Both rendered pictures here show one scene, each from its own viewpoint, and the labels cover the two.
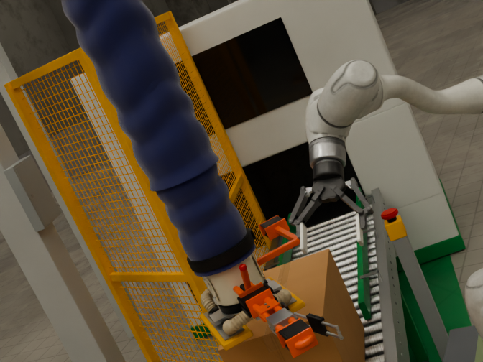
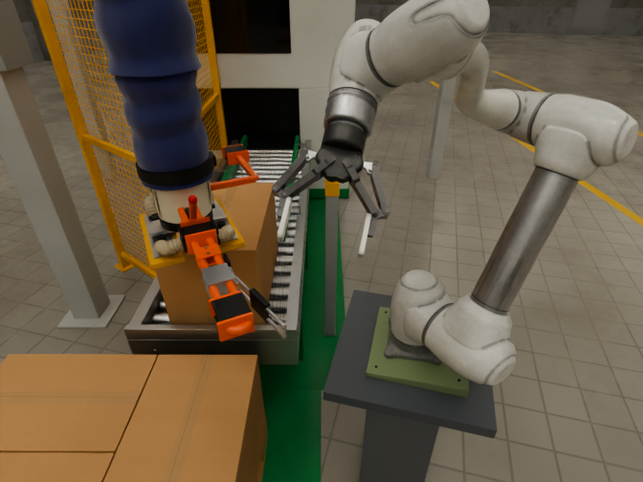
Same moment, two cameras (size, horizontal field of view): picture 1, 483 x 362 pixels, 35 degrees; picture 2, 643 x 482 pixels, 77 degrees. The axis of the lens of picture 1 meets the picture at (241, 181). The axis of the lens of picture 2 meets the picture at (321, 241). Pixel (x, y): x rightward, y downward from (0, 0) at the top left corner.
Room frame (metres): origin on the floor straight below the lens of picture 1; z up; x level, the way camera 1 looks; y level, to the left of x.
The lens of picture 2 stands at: (1.14, 0.01, 1.80)
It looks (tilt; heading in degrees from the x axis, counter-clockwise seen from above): 33 degrees down; 346
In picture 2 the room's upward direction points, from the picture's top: straight up
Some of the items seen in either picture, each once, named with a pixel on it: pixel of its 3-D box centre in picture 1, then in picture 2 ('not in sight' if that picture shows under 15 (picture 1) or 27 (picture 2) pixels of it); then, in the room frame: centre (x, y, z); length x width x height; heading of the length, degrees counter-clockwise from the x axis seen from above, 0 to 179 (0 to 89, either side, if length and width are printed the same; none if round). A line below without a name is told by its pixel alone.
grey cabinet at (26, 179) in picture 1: (33, 192); (2, 29); (3.36, 0.85, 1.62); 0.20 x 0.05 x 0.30; 166
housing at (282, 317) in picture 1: (282, 322); (218, 280); (1.94, 0.06, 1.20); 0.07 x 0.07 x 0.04; 12
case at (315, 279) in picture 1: (297, 339); (226, 249); (2.76, 0.06, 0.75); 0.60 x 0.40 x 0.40; 165
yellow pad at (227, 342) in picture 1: (222, 320); (159, 231); (2.37, 0.25, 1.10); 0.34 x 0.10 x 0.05; 12
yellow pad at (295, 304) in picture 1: (272, 293); (216, 219); (2.41, 0.06, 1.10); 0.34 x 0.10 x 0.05; 12
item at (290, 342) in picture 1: (296, 337); (231, 315); (1.80, 0.04, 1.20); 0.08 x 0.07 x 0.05; 12
